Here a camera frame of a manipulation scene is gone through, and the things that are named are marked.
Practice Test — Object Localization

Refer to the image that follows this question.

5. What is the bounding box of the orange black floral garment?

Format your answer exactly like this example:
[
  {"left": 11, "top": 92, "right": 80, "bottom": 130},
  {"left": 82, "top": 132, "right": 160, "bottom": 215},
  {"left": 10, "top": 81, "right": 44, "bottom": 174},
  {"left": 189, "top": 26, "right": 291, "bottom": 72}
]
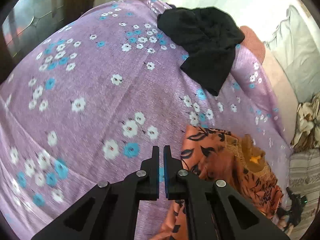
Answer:
[{"left": 156, "top": 126, "right": 283, "bottom": 239}]

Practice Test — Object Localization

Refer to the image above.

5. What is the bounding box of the striped beige pillow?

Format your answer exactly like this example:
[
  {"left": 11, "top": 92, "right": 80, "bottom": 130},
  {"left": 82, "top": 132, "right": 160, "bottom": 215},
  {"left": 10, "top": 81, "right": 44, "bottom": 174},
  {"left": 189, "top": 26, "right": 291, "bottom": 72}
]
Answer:
[{"left": 289, "top": 148, "right": 319, "bottom": 239}]

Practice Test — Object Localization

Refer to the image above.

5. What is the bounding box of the brown cream crumpled blanket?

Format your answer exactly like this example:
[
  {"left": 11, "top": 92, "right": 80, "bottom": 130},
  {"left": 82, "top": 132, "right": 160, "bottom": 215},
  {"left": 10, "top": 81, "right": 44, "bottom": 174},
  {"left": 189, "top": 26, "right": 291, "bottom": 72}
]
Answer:
[{"left": 291, "top": 93, "right": 320, "bottom": 153}]

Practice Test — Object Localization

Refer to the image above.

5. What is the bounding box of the purple floral bedsheet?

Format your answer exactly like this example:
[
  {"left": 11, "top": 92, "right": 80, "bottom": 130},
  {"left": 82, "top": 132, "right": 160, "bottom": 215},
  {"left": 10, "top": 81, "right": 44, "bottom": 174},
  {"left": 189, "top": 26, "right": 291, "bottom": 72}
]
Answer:
[{"left": 1, "top": 0, "right": 291, "bottom": 239}]

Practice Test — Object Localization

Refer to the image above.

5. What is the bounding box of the salmon pink mattress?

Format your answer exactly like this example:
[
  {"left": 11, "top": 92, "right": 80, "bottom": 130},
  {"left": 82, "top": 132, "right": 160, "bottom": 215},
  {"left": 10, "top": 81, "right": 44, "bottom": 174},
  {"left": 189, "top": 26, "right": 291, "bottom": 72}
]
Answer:
[{"left": 240, "top": 26, "right": 298, "bottom": 144}]

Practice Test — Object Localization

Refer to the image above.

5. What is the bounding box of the pale green floral pillow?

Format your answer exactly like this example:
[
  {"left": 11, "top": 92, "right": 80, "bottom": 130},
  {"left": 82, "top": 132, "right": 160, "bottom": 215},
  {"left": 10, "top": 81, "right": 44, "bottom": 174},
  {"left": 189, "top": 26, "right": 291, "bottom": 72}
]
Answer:
[{"left": 265, "top": 5, "right": 319, "bottom": 102}]

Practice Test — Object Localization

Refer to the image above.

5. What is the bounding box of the black crumpled garment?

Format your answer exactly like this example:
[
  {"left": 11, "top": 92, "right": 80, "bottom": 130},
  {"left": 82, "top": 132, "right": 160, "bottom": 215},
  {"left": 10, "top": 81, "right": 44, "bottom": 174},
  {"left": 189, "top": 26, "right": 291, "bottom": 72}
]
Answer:
[{"left": 157, "top": 7, "right": 245, "bottom": 96}]

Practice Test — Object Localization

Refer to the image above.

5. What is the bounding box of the silver mirrored wardrobe door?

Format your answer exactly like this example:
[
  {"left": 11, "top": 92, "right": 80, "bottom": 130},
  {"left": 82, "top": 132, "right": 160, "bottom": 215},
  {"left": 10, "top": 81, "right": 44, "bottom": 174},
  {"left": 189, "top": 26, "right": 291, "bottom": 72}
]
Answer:
[{"left": 2, "top": 0, "right": 64, "bottom": 62}]

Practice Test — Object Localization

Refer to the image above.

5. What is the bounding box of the brown wooden wardrobe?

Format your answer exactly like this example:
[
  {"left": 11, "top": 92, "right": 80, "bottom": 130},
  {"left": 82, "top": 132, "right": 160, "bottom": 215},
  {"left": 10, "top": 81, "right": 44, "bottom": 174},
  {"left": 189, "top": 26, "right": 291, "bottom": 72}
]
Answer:
[{"left": 1, "top": 0, "right": 94, "bottom": 81}]

